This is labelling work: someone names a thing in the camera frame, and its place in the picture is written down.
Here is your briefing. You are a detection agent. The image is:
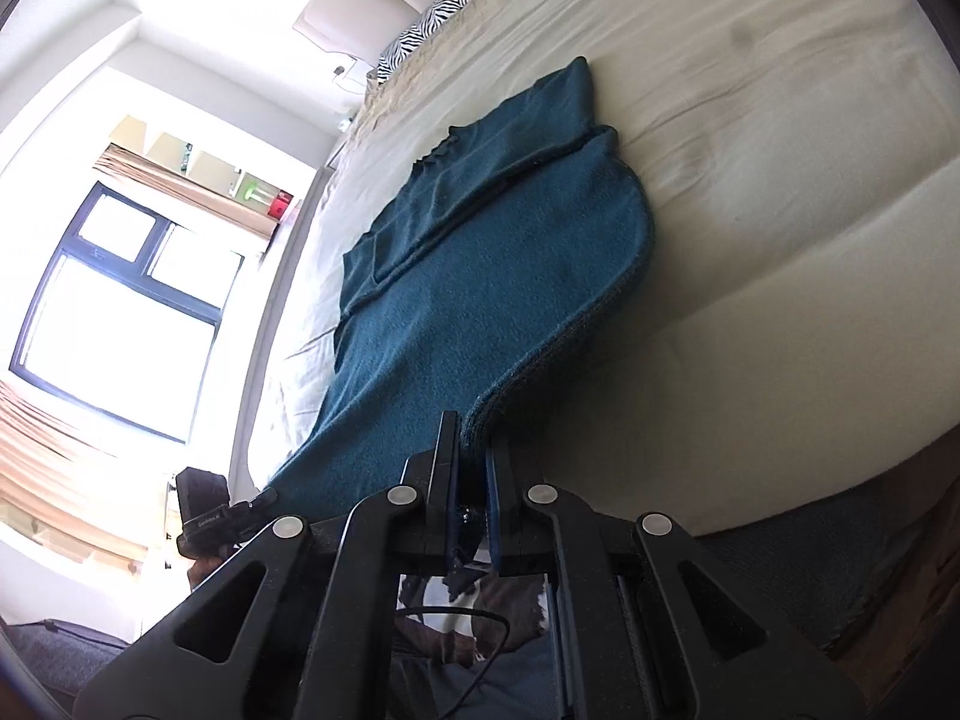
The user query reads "black framed window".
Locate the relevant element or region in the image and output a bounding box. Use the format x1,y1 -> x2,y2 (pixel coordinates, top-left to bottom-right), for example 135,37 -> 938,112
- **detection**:
10,182 -> 244,444

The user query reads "white wall shelf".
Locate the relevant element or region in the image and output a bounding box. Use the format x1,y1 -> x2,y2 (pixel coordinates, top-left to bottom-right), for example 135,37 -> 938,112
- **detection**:
105,115 -> 295,216

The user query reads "zebra print pillow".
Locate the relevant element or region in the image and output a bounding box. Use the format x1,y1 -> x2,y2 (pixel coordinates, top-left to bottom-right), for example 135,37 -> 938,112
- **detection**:
368,0 -> 470,85

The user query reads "dark teal knitted sweater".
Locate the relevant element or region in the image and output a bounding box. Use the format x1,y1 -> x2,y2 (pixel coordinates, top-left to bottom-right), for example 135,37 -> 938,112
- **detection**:
265,59 -> 654,520

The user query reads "beige bed sheet mattress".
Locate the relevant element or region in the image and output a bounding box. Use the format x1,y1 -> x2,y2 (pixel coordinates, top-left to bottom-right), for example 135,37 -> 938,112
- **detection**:
247,0 -> 958,533

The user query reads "red box on shelf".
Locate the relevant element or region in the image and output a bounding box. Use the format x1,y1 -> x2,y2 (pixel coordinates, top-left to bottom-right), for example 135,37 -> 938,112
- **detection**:
268,192 -> 293,221

